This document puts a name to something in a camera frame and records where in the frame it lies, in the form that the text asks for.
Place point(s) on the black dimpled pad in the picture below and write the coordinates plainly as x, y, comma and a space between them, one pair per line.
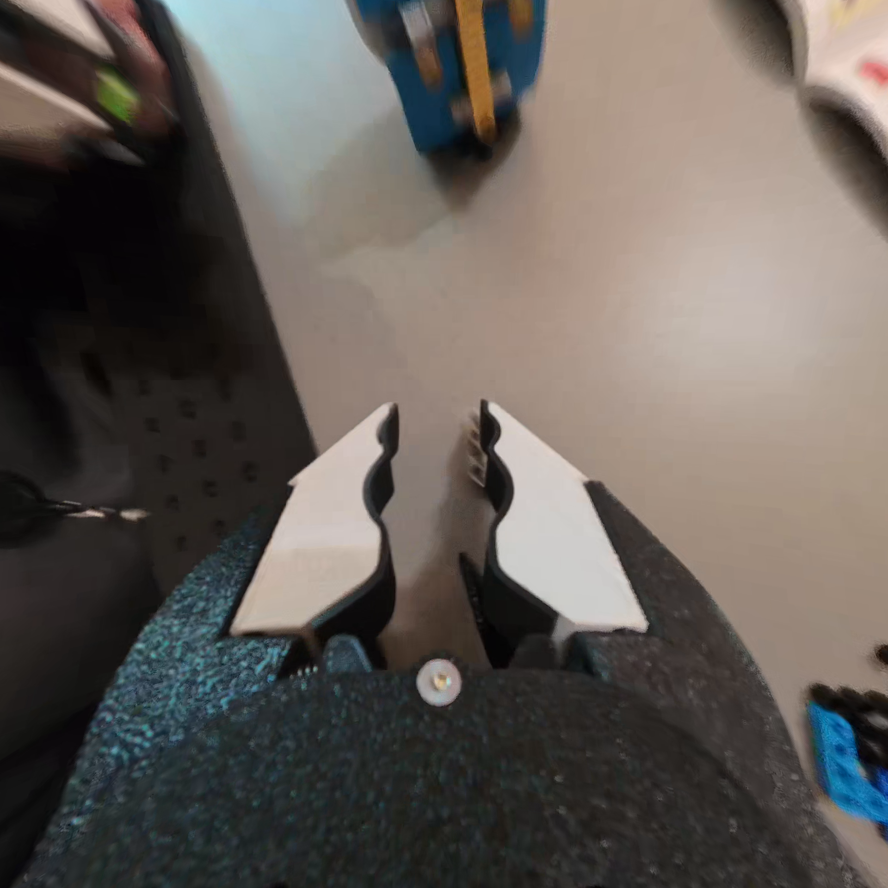
208, 430

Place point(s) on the person's grey sweatshirt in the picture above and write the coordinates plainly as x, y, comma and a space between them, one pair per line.
55, 624

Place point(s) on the black zipper pull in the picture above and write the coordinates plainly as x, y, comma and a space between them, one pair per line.
21, 510

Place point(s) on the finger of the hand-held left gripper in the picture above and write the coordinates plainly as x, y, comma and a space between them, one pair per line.
76, 24
48, 97

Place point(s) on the white instruction booklet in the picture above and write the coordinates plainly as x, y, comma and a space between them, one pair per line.
846, 62

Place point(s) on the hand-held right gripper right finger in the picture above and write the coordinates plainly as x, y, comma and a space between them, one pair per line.
555, 541

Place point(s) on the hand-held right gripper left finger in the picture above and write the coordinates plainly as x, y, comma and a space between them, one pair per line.
312, 541

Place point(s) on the pile of loose toy bricks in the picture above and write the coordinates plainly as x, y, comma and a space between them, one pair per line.
843, 763

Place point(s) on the person's left hand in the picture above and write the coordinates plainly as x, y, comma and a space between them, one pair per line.
149, 62

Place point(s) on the lime round toy brick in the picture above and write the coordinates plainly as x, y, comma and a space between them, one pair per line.
114, 97

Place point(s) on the blue toy brick vehicle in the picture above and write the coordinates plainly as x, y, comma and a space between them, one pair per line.
430, 104

